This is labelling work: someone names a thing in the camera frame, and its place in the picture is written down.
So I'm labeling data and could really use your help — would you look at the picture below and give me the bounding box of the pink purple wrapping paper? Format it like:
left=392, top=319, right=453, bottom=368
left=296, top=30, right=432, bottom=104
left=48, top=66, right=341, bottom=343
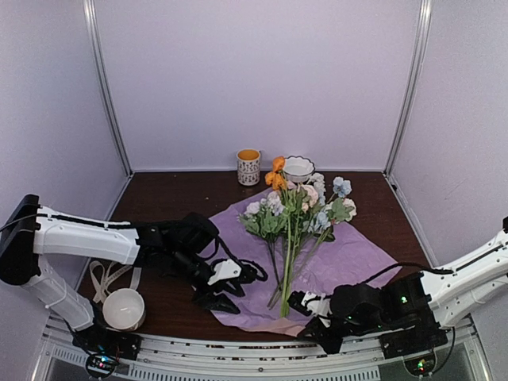
left=211, top=191, right=395, bottom=337

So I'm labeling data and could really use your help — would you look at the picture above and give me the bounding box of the purple hydrangea fake flower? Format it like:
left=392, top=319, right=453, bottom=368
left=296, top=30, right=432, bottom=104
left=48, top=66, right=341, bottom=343
left=239, top=190, right=287, bottom=283

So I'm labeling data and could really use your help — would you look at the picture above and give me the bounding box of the orange fake flower stem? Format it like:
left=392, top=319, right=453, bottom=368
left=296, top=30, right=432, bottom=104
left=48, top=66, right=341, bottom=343
left=265, top=156, right=297, bottom=318

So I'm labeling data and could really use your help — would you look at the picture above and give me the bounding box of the pink fake flower stem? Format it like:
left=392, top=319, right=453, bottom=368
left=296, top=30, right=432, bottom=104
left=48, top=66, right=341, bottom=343
left=279, top=184, right=321, bottom=318

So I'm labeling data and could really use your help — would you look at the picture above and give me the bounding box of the patterned mug with orange inside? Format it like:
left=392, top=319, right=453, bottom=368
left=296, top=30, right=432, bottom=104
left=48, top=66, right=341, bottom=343
left=237, top=148, right=261, bottom=187

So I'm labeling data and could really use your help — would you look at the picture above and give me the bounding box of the light blue fake flower stem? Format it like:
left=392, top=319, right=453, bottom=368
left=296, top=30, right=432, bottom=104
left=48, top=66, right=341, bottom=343
left=303, top=173, right=352, bottom=235

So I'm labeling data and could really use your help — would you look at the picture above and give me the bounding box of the white fake flower stem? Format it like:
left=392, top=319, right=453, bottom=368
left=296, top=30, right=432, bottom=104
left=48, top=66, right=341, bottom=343
left=310, top=198, right=357, bottom=245

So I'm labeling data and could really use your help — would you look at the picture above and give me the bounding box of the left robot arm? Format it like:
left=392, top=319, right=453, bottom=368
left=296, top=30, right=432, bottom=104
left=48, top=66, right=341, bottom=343
left=1, top=194, right=267, bottom=352

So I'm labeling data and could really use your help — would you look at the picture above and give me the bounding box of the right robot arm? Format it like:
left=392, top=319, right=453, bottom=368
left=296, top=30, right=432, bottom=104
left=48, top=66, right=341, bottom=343
left=290, top=228, right=507, bottom=358

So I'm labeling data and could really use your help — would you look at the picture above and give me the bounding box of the white round cup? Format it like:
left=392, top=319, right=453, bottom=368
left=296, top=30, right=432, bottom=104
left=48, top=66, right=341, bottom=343
left=102, top=288, right=146, bottom=332

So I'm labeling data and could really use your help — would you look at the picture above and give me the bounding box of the beige ribbon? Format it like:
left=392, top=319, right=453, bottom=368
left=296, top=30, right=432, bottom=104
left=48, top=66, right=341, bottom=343
left=88, top=260, right=142, bottom=303

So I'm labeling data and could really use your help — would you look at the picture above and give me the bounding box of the white scalloped bowl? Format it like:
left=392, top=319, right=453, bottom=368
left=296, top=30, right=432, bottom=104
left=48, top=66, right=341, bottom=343
left=283, top=156, right=315, bottom=183

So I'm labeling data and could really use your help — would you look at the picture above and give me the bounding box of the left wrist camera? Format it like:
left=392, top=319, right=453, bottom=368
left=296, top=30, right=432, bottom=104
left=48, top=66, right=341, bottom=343
left=207, top=259, right=257, bottom=286

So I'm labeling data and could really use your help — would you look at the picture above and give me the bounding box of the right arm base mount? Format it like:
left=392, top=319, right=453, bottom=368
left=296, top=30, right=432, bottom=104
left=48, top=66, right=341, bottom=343
left=379, top=329, right=448, bottom=378

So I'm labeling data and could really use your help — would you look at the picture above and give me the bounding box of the aluminium front rail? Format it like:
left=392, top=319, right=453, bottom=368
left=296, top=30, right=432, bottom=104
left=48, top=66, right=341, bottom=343
left=31, top=313, right=489, bottom=381

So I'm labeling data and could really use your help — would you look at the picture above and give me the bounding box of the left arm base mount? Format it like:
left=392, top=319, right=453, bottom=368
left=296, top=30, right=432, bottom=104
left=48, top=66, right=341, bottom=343
left=71, top=327, right=142, bottom=379

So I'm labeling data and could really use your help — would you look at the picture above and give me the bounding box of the left aluminium frame post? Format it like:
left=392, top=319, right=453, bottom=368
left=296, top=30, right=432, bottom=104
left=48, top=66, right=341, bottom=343
left=83, top=0, right=133, bottom=177

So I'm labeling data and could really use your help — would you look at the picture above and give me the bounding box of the aluminium frame post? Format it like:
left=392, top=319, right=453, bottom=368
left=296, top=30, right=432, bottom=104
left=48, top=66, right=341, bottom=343
left=83, top=0, right=133, bottom=177
left=383, top=0, right=433, bottom=178

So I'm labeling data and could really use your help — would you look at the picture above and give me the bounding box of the right aluminium frame post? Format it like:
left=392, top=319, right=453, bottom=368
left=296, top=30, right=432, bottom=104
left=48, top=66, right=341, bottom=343
left=383, top=0, right=433, bottom=178

